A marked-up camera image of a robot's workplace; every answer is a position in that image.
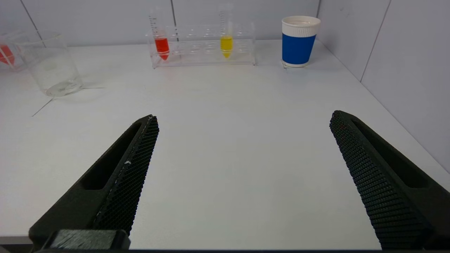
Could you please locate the test tube with red pigment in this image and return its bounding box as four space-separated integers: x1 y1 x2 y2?
0 42 17 66
149 14 171 61

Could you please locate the clear acrylic test tube rack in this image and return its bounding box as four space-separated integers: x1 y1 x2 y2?
0 32 29 73
147 22 257 69

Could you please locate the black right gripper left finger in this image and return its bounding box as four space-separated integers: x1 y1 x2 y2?
29 115 160 248

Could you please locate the blue white paper cup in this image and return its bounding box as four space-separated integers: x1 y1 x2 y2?
281 15 321 69

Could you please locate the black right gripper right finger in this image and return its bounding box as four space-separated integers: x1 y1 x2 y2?
329 110 450 251

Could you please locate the clear glass beaker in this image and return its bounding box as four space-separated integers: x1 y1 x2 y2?
14 31 84 98

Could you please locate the test tube with yellow pigment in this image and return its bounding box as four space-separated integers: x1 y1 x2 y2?
218 4 235 59

